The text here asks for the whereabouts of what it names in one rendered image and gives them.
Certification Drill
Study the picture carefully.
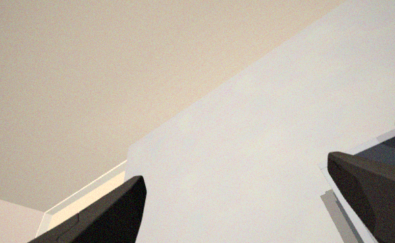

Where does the grey box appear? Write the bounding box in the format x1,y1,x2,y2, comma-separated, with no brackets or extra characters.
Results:
318,129,395,243

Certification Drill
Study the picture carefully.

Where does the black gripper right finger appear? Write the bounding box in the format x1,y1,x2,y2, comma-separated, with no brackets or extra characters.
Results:
327,152,395,243

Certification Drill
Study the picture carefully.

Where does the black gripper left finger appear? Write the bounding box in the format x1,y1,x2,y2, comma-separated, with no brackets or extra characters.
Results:
28,175,147,243

